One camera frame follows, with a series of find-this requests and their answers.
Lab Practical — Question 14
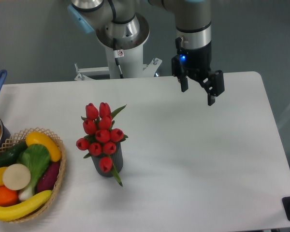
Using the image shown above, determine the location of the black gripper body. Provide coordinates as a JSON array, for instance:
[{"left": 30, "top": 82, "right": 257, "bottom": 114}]
[{"left": 175, "top": 37, "right": 212, "bottom": 84}]

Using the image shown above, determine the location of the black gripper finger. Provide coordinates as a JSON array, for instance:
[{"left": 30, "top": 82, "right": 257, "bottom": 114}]
[
  {"left": 172, "top": 55, "right": 188, "bottom": 92},
  {"left": 200, "top": 70, "right": 225, "bottom": 106}
]

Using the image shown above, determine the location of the red tulip bouquet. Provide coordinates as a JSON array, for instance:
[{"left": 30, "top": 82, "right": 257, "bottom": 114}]
[{"left": 76, "top": 102, "right": 128, "bottom": 187}]

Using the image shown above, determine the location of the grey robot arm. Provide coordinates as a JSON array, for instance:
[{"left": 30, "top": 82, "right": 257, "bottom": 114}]
[{"left": 68, "top": 0, "right": 225, "bottom": 105}]

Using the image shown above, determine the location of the dark grey ribbed vase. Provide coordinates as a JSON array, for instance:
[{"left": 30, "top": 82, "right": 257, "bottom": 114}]
[{"left": 91, "top": 143, "right": 124, "bottom": 177}]

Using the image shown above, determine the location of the green bok choy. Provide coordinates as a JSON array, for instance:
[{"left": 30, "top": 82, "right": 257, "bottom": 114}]
[{"left": 17, "top": 144, "right": 50, "bottom": 202}]

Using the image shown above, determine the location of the purple sweet potato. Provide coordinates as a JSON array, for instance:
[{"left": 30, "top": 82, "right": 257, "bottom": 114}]
[{"left": 36, "top": 162, "right": 60, "bottom": 193}]

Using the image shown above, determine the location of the dark green cucumber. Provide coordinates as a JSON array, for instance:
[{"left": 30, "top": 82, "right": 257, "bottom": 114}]
[{"left": 0, "top": 141, "right": 27, "bottom": 168}]

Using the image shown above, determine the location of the beige round slice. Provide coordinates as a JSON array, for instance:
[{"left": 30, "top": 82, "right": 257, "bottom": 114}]
[{"left": 2, "top": 163, "right": 31, "bottom": 190}]

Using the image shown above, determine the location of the woven wicker basket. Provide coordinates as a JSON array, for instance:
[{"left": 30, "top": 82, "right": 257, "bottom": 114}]
[{"left": 0, "top": 128, "right": 66, "bottom": 223}]

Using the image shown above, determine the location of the orange fruit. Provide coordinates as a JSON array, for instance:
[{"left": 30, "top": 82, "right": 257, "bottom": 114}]
[{"left": 0, "top": 186, "right": 18, "bottom": 207}]

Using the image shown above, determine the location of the yellow banana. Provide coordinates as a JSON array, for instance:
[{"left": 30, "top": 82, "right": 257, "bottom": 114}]
[{"left": 0, "top": 190, "right": 52, "bottom": 221}]

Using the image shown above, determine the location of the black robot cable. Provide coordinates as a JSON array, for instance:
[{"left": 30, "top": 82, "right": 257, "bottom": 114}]
[{"left": 112, "top": 38, "right": 124, "bottom": 79}]

